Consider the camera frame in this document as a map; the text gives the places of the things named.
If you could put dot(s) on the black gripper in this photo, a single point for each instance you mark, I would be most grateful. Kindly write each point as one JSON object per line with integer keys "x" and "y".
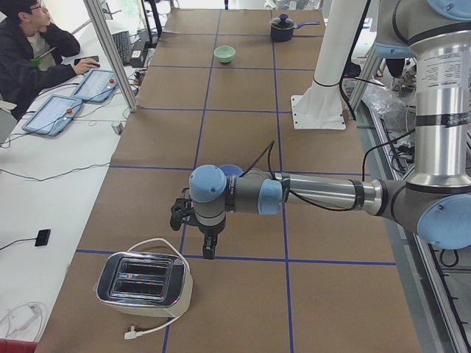
{"x": 210, "y": 229}

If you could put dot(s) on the blue bowl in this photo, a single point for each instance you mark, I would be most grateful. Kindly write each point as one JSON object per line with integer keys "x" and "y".
{"x": 231, "y": 170}

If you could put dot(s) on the green bowl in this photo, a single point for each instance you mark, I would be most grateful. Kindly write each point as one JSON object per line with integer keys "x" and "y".
{"x": 224, "y": 54}

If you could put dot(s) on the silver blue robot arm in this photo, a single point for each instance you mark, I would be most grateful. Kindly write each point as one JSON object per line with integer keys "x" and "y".
{"x": 434, "y": 201}

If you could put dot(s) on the chrome white toaster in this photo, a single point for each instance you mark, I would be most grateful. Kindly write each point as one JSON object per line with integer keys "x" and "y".
{"x": 146, "y": 284}

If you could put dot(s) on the small black square device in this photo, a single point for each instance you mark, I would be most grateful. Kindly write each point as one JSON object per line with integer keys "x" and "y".
{"x": 42, "y": 238}

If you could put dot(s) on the far blue teach pendant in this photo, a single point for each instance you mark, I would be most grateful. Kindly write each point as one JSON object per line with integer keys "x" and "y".
{"x": 96, "y": 86}

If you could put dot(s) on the blue teach pendant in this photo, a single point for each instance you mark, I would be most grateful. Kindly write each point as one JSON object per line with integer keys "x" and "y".
{"x": 53, "y": 116}
{"x": 96, "y": 86}

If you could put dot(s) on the near blue teach pendant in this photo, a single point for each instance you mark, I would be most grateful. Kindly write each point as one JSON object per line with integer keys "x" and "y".
{"x": 53, "y": 116}

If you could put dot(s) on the clear safety glasses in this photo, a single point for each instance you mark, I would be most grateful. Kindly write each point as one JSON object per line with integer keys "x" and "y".
{"x": 24, "y": 322}

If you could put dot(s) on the black keyboard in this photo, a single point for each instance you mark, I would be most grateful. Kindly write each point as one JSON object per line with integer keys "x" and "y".
{"x": 122, "y": 43}

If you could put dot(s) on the dark blue saucepan with lid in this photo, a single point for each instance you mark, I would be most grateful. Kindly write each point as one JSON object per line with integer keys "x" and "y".
{"x": 282, "y": 27}

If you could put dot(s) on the clear plastic bag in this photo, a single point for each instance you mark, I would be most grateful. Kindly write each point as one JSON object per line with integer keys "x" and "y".
{"x": 390, "y": 108}

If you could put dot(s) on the seated person in black jacket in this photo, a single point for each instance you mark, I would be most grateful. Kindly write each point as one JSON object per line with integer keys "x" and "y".
{"x": 32, "y": 52}

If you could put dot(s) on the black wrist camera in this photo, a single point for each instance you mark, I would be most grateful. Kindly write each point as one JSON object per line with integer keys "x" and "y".
{"x": 182, "y": 211}

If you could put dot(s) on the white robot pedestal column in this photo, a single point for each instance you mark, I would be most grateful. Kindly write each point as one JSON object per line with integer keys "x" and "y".
{"x": 320, "y": 107}

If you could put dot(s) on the aluminium frame post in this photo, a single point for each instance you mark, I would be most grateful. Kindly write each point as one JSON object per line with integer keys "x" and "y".
{"x": 97, "y": 17}

